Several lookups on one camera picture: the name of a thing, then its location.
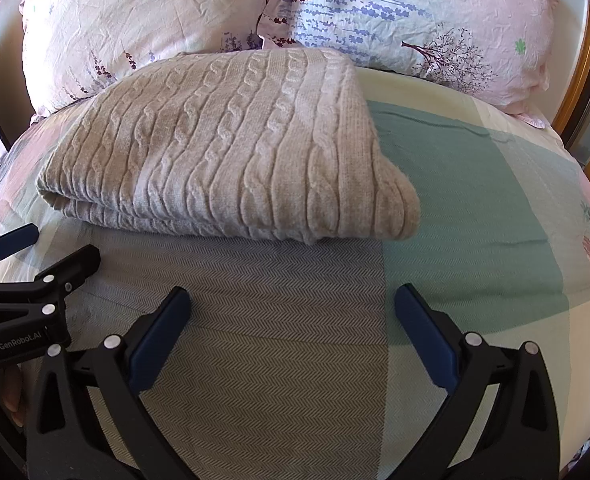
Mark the pale blue floral pillow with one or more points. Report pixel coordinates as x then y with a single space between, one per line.
425 20

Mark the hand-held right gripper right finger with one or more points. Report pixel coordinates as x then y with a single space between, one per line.
425 342

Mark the person's left hand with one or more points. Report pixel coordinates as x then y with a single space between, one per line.
13 390

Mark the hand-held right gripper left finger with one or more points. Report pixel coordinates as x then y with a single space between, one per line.
156 342

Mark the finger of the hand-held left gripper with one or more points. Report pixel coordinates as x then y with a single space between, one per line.
17 240
77 262

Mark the wooden headboard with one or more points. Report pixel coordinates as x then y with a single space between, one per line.
581 60

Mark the pink floral pillow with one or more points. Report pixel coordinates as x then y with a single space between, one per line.
125 15

